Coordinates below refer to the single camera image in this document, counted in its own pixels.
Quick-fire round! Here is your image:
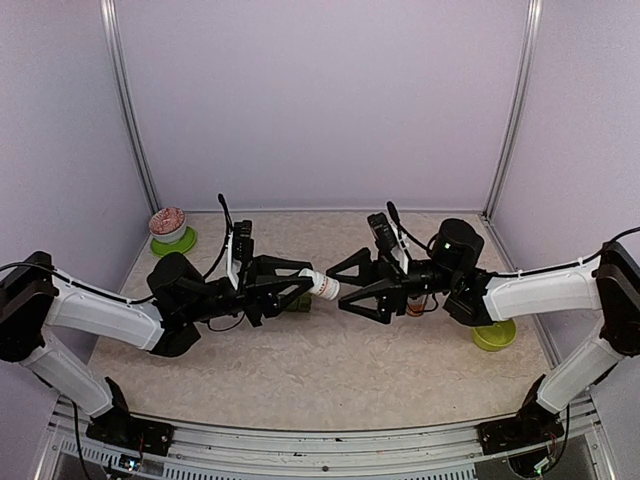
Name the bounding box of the orange pill bottle grey cap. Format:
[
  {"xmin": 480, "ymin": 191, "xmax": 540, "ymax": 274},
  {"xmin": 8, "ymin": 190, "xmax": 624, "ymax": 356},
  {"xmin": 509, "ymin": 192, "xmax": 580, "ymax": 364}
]
[{"xmin": 406, "ymin": 295, "xmax": 427, "ymax": 317}]

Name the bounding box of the right aluminium frame post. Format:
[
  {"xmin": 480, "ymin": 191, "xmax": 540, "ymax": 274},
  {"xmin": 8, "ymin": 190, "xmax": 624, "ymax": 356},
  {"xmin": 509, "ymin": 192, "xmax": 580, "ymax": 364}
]
[{"xmin": 483, "ymin": 0, "xmax": 544, "ymax": 224}]

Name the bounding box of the front aluminium rail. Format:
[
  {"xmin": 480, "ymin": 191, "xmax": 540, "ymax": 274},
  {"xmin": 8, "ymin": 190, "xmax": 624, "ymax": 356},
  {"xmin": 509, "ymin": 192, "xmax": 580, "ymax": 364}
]
[{"xmin": 27, "ymin": 396, "xmax": 622, "ymax": 479}]

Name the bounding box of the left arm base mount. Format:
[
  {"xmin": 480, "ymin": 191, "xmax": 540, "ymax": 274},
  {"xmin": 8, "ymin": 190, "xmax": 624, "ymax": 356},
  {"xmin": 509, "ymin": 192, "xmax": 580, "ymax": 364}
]
[{"xmin": 86, "ymin": 377, "xmax": 174, "ymax": 457}]

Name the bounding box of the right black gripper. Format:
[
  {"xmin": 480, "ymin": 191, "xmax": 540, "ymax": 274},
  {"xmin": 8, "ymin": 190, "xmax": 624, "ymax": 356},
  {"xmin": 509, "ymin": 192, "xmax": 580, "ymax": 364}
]
[{"xmin": 326, "ymin": 247, "xmax": 460, "ymax": 325}]

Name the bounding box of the aluminium frame post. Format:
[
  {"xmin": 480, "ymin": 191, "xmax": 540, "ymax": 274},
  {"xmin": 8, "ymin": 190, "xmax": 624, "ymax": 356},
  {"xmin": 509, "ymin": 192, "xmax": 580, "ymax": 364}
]
[
  {"xmin": 100, "ymin": 0, "xmax": 161, "ymax": 214},
  {"xmin": 483, "ymin": 0, "xmax": 544, "ymax": 224}
]

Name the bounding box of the left aluminium frame post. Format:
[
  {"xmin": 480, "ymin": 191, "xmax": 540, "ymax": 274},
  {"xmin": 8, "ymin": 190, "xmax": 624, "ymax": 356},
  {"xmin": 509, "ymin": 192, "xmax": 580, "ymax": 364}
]
[{"xmin": 100, "ymin": 0, "xmax": 161, "ymax": 214}]

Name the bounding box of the lime green plate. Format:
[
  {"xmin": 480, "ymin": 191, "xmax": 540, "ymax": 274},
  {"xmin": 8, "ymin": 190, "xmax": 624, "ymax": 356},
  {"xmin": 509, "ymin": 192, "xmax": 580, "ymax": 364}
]
[{"xmin": 150, "ymin": 226, "xmax": 198, "ymax": 258}]

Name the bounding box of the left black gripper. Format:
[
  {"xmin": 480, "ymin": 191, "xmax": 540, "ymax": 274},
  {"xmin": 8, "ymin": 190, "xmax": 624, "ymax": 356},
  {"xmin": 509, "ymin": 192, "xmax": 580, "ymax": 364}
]
[{"xmin": 183, "ymin": 254, "xmax": 314, "ymax": 328}]

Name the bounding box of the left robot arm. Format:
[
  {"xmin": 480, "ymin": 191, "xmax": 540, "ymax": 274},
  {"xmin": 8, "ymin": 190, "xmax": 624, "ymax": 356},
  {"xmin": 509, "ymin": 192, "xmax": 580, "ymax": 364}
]
[{"xmin": 1, "ymin": 220, "xmax": 314, "ymax": 445}]

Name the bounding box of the red patterned white bowl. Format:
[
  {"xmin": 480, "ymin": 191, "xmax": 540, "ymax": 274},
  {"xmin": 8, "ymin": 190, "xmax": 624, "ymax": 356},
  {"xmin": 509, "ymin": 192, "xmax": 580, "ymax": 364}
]
[{"xmin": 148, "ymin": 207, "xmax": 187, "ymax": 244}]

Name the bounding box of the small white pill bottle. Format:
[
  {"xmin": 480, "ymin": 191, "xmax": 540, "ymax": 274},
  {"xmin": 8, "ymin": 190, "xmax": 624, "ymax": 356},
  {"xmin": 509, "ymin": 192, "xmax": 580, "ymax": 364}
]
[{"xmin": 299, "ymin": 268, "xmax": 341, "ymax": 301}]

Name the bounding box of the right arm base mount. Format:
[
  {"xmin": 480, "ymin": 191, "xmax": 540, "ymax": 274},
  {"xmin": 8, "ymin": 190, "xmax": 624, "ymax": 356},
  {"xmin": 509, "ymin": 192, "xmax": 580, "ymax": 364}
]
[{"xmin": 476, "ymin": 375, "xmax": 565, "ymax": 455}]

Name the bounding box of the lime green bowl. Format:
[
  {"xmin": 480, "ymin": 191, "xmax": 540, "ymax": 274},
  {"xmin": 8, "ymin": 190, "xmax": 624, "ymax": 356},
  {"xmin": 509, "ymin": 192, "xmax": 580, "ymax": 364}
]
[{"xmin": 471, "ymin": 320, "xmax": 517, "ymax": 352}]

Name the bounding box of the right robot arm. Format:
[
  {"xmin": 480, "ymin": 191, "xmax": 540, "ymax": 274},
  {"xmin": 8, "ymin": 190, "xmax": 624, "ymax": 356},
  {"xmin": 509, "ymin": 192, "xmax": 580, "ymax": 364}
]
[{"xmin": 326, "ymin": 203, "xmax": 639, "ymax": 444}]

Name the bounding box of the green weekly pill organizer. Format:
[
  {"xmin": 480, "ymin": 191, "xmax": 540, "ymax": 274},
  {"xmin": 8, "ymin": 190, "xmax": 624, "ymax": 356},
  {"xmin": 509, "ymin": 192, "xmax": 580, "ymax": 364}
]
[{"xmin": 286, "ymin": 294, "xmax": 313, "ymax": 313}]

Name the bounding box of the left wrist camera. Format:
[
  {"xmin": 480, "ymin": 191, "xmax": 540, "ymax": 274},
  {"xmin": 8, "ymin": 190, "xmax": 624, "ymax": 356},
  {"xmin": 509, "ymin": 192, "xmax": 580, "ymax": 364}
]
[{"xmin": 226, "ymin": 220, "xmax": 254, "ymax": 291}]

